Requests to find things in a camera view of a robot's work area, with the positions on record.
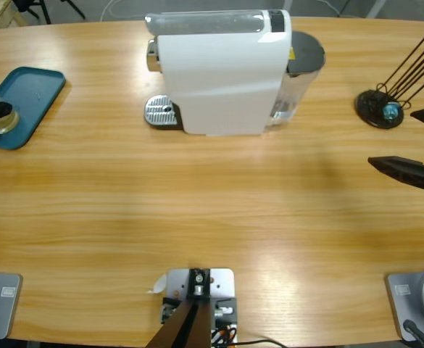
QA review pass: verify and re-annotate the grey translucent machine lever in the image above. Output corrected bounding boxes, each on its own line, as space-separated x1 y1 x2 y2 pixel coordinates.
144 9 267 36

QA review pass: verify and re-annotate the white capsule coffee machine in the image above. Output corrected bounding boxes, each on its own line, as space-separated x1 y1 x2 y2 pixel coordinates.
144 9 293 138

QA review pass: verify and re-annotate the teal plastic tray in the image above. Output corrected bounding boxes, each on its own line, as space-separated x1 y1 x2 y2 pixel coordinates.
0 67 67 151

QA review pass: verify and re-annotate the black capsule stand with rods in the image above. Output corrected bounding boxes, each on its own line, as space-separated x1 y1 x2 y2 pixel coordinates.
354 23 424 130

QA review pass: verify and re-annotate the black tripod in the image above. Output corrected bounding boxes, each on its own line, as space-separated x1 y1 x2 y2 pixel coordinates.
14 0 88 25

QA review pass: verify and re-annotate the clear water tank black lid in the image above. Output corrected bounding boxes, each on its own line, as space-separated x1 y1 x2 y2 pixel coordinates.
267 30 327 127

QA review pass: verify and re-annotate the metal drip tray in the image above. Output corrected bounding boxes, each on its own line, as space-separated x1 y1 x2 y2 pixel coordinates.
144 94 183 131

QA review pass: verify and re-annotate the white tape scrap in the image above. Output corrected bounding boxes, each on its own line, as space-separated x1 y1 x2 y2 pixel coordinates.
146 273 168 294

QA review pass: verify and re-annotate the grey metal frame leg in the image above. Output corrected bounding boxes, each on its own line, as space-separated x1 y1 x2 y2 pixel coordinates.
365 0 386 19

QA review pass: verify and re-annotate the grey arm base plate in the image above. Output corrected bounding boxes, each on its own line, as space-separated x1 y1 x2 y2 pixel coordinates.
384 267 424 342
0 272 23 340

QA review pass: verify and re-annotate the white looped floor cable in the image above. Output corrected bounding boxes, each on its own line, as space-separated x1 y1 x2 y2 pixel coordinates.
101 0 151 21

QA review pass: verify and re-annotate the white straight floor cable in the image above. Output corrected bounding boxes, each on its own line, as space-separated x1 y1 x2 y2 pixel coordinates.
320 0 343 17

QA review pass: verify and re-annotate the black base cable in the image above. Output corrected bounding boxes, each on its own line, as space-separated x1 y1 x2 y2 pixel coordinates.
402 319 424 348

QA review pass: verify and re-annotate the black camera mount cable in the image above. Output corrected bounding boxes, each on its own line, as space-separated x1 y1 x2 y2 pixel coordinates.
233 338 288 348

